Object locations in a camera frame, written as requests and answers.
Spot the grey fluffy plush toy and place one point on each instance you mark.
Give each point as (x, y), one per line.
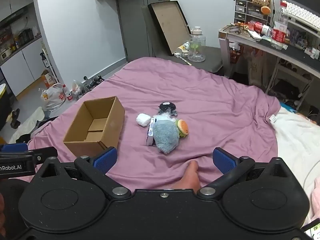
(165, 136)

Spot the small orange plush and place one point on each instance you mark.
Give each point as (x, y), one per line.
(265, 9)

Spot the white keyboard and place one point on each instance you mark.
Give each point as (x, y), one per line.
(303, 13)

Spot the person's foot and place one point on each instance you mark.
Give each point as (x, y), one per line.
(188, 177)

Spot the black patterned sock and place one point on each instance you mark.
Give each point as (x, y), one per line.
(167, 107)

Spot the small red label bottle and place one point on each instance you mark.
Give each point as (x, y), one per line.
(67, 93)

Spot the white blanket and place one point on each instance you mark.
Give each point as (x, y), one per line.
(295, 140)

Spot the white shelf unit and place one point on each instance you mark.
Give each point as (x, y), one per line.
(287, 47)

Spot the upright red label plastic bottle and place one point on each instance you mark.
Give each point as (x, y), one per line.
(280, 26)

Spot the clear plastic bag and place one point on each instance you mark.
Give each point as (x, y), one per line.
(163, 117)

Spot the grey drawer organizer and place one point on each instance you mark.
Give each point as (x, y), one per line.
(250, 12)

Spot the dark slippers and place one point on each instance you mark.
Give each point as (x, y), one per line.
(15, 117)

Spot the smartphone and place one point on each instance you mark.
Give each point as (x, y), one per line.
(312, 228)

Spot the white soft ball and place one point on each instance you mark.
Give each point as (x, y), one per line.
(143, 120)

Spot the burger plush toy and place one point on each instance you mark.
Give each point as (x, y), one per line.
(183, 128)

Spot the pink bed sheet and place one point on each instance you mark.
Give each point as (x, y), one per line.
(200, 92)

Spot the white kitchen cabinet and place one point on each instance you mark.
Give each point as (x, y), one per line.
(22, 65)

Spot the brown cardboard box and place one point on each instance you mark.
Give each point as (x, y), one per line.
(100, 120)

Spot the grey plastic bag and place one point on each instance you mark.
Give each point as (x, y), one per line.
(78, 88)

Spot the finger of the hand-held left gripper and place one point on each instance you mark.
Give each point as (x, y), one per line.
(12, 147)
(43, 153)

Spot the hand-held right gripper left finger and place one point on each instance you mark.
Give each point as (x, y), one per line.
(105, 160)

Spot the grey sneakers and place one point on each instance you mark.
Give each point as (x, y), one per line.
(94, 82)

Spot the lying red label bottle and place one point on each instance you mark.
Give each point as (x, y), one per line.
(261, 28)

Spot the grey door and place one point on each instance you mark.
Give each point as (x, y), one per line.
(140, 25)

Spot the black shallow box lid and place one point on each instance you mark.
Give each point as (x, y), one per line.
(170, 25)

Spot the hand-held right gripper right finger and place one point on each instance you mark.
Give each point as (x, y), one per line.
(224, 161)

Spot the white plastic bag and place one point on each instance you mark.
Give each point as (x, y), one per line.
(52, 97)

